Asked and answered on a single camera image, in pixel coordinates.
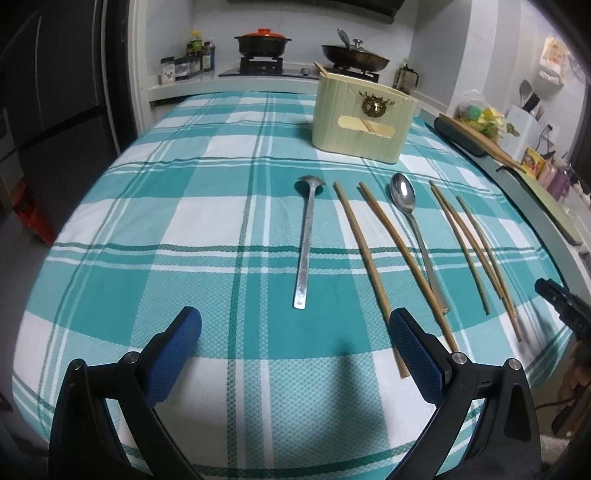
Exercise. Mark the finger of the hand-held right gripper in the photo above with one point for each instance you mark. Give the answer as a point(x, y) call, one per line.
point(556, 297)

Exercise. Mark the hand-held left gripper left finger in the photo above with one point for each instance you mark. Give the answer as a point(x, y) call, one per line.
point(178, 350)

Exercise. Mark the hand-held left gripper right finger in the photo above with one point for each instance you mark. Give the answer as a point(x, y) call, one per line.
point(413, 350)

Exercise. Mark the bamboo chopstick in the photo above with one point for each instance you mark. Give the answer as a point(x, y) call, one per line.
point(464, 230)
point(321, 69)
point(401, 249)
point(488, 258)
point(467, 256)
point(364, 258)

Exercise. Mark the silver soup spoon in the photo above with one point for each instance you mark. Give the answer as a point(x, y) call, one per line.
point(307, 240)

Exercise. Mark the cream utensil holder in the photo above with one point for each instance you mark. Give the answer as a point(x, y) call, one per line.
point(355, 110)

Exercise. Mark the green mat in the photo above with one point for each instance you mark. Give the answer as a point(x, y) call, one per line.
point(549, 207)

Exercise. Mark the teal plaid tablecloth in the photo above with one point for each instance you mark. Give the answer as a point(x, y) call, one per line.
point(184, 258)

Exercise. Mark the purple bottle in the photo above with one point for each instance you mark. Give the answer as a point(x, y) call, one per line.
point(561, 182)

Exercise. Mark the yellow printed box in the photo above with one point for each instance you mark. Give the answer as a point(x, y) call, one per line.
point(534, 162)

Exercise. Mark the wooden cutting board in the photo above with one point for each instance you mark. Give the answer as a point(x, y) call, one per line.
point(485, 138)

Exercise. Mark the white kitchen tool holder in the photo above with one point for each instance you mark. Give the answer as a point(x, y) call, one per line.
point(526, 124)

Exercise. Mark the plastic bag with colourful contents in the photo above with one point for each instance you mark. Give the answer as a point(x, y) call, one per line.
point(480, 113)

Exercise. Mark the glass french press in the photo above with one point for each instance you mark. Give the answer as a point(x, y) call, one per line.
point(405, 77)

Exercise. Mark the dark refrigerator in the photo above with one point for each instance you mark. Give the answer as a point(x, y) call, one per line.
point(60, 92)

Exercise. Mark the spice rack with bottles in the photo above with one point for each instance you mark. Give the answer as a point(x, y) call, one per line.
point(189, 62)

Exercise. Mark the black gas stove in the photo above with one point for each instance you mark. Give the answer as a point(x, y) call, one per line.
point(277, 69)

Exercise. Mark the black wok with glass lid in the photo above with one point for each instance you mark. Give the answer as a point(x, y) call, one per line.
point(355, 55)

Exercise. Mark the black pot with orange lid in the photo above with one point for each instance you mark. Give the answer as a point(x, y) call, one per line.
point(257, 42)

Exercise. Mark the metal spatula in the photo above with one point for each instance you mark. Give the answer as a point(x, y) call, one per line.
point(344, 38)

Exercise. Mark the white wall socket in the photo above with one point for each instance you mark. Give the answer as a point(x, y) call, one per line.
point(548, 130)

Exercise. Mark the white wall shelf with package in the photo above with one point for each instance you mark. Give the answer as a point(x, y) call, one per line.
point(554, 60)

